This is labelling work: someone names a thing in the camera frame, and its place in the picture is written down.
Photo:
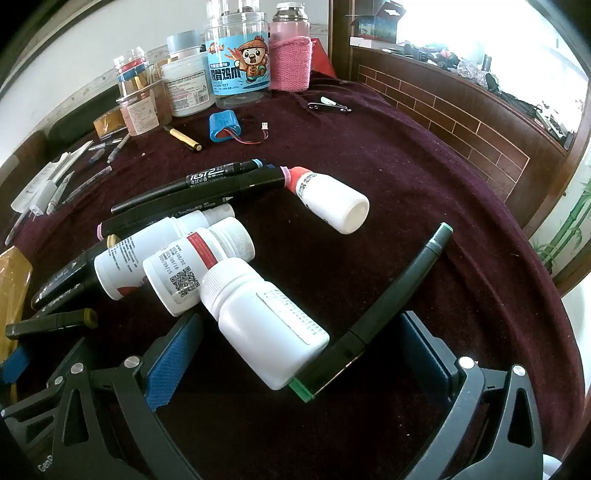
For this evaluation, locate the black marker blue cap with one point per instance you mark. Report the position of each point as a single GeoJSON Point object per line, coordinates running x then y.
{"type": "Point", "coordinates": [207, 175]}

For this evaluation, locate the white bottle orange cap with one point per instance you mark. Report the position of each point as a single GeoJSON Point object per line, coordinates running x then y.
{"type": "Point", "coordinates": [337, 203]}

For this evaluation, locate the grey pen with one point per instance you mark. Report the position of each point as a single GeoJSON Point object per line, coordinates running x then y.
{"type": "Point", "coordinates": [119, 147]}

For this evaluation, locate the pink bottle knit sleeve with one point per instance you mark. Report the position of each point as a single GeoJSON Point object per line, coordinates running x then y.
{"type": "Point", "coordinates": [291, 55]}

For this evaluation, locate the black and gold pen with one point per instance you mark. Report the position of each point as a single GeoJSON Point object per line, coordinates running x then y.
{"type": "Point", "coordinates": [182, 138]}

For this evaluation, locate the thick black marker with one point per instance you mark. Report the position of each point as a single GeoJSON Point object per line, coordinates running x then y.
{"type": "Point", "coordinates": [64, 281]}

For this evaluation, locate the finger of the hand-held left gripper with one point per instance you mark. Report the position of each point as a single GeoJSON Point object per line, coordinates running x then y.
{"type": "Point", "coordinates": [14, 364]}

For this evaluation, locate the clutter on window sill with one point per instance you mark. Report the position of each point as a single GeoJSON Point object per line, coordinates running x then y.
{"type": "Point", "coordinates": [485, 69]}

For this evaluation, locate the blue carton box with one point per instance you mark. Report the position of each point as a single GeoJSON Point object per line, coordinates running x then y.
{"type": "Point", "coordinates": [374, 23]}

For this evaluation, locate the small blue pen cap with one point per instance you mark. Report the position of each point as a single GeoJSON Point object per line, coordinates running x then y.
{"type": "Point", "coordinates": [96, 156]}

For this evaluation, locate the tall white bottle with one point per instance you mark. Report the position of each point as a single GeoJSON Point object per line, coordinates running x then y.
{"type": "Point", "coordinates": [131, 256]}

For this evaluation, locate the black chair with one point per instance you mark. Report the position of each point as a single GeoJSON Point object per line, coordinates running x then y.
{"type": "Point", "coordinates": [74, 117]}

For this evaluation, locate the white stick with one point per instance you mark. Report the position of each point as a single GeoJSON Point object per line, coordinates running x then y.
{"type": "Point", "coordinates": [60, 191]}

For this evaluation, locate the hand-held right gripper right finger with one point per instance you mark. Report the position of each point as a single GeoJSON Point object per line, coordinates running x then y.
{"type": "Point", "coordinates": [429, 355]}

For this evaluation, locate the bamboo wall decor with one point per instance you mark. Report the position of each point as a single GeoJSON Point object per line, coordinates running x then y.
{"type": "Point", "coordinates": [565, 226]}

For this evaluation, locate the black folding nail clipper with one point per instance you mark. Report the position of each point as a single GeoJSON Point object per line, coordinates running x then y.
{"type": "Point", "coordinates": [330, 106]}

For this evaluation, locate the black marker green cap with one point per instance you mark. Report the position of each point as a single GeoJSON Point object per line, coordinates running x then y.
{"type": "Point", "coordinates": [392, 290]}

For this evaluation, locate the white bottle with table label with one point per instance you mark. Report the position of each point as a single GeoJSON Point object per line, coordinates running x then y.
{"type": "Point", "coordinates": [258, 318]}

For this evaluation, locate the blue battery pack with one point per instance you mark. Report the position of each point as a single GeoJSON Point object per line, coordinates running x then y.
{"type": "Point", "coordinates": [228, 129]}

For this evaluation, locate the white bottle red band label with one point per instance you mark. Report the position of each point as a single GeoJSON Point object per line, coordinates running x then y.
{"type": "Point", "coordinates": [166, 272]}

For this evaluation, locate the clear pen blue ink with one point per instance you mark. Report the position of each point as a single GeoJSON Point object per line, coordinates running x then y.
{"type": "Point", "coordinates": [87, 183]}

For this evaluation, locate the dark pen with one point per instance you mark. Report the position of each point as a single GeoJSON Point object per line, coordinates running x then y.
{"type": "Point", "coordinates": [106, 145]}

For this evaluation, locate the white plastic tub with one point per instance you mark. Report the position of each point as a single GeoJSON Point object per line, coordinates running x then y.
{"type": "Point", "coordinates": [187, 87]}

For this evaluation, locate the pinkish clear jar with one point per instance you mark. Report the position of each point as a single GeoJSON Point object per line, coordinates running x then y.
{"type": "Point", "coordinates": [138, 115]}

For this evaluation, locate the white charger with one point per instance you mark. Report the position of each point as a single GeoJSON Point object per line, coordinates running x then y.
{"type": "Point", "coordinates": [34, 196]}

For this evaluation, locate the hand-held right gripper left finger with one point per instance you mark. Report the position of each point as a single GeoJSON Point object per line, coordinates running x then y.
{"type": "Point", "coordinates": [171, 360]}

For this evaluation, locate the gold tape roll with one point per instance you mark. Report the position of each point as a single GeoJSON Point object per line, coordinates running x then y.
{"type": "Point", "coordinates": [108, 123]}

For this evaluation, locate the red bag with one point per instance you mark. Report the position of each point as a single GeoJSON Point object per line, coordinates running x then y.
{"type": "Point", "coordinates": [323, 57]}

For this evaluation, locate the clear jar cartoon label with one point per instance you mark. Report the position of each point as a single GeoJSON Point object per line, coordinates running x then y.
{"type": "Point", "coordinates": [238, 60]}

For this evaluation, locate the cardboard box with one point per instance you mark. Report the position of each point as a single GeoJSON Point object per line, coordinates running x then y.
{"type": "Point", "coordinates": [14, 286]}

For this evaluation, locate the clear jar striped tape rolls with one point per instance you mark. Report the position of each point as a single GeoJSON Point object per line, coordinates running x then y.
{"type": "Point", "coordinates": [131, 69]}

